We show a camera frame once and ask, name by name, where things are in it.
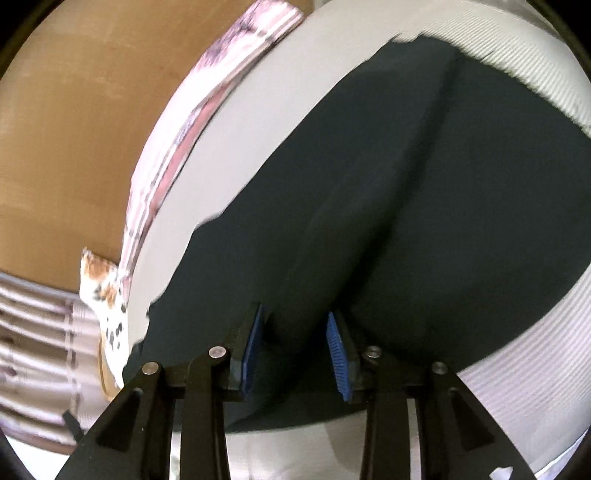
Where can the white bed sheet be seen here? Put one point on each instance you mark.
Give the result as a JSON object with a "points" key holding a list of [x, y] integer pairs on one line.
{"points": [[258, 115]]}

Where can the striped curtain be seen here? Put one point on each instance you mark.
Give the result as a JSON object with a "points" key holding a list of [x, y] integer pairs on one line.
{"points": [[37, 346]]}

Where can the wooden headboard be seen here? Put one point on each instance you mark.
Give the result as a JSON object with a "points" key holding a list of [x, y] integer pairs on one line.
{"points": [[92, 115]]}

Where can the pink striped blanket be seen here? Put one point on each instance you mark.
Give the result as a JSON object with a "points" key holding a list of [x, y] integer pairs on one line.
{"points": [[184, 138]]}

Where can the black pants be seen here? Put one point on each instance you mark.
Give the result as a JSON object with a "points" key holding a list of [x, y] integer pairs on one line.
{"points": [[369, 184]]}

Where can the wicker basket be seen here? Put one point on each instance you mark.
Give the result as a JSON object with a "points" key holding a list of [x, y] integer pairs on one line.
{"points": [[105, 374]]}

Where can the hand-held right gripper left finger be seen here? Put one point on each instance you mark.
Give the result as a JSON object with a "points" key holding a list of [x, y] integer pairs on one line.
{"points": [[251, 353]]}

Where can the floral cloth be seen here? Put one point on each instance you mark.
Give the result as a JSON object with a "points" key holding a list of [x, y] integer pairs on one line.
{"points": [[108, 295]]}

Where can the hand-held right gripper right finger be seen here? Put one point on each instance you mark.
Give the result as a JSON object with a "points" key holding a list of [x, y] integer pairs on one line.
{"points": [[337, 355]]}

